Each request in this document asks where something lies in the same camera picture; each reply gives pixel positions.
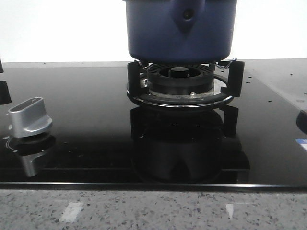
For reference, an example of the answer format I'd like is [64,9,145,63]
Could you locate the silver stove control knob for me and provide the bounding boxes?
[8,97,52,138]

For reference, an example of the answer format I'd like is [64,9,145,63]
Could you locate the black pot support grate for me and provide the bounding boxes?
[127,58,245,109]

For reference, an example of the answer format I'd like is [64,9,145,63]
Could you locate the blue cooking pot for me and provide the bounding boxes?
[125,0,237,64]

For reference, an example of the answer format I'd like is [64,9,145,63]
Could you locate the black glass gas cooktop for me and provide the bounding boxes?
[0,59,307,191]

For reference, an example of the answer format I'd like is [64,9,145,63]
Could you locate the blue white label sticker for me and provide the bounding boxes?
[296,139,307,151]

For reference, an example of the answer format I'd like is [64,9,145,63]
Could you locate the black gas burner head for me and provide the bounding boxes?
[147,64,214,95]

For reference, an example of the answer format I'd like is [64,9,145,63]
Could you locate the black left burner grate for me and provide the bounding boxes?
[0,57,12,105]

